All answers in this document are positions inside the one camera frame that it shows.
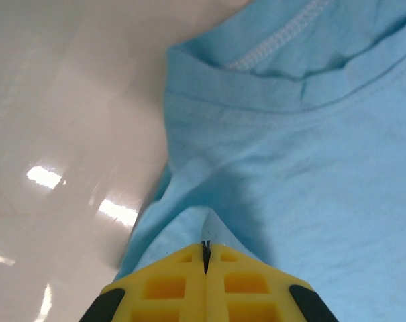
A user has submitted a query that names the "light blue t-shirt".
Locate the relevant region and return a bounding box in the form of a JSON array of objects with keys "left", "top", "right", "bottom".
[{"left": 113, "top": 0, "right": 406, "bottom": 322}]

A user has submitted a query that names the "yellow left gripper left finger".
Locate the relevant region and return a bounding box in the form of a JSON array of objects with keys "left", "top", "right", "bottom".
[{"left": 78, "top": 243, "right": 209, "bottom": 322}]

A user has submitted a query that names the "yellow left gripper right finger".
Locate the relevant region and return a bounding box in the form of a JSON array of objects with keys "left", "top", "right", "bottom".
[{"left": 205, "top": 243, "right": 340, "bottom": 322}]

